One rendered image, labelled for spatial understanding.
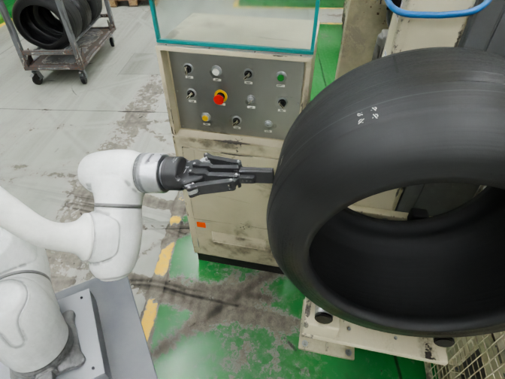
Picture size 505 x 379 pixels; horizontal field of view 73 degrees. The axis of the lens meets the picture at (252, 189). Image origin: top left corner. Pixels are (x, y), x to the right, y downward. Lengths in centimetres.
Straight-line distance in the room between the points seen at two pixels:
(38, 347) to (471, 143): 98
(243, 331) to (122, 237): 120
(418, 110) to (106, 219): 62
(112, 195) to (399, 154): 57
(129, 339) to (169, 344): 70
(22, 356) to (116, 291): 39
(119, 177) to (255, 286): 136
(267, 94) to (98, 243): 83
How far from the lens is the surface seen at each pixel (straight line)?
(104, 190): 80
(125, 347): 121
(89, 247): 78
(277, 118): 137
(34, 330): 100
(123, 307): 127
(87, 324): 119
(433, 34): 86
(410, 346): 106
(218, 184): 69
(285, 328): 189
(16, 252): 110
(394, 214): 112
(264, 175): 69
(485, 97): 56
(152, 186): 76
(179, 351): 187
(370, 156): 52
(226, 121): 143
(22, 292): 98
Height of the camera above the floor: 171
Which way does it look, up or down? 43 degrees down
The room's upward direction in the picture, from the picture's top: straight up
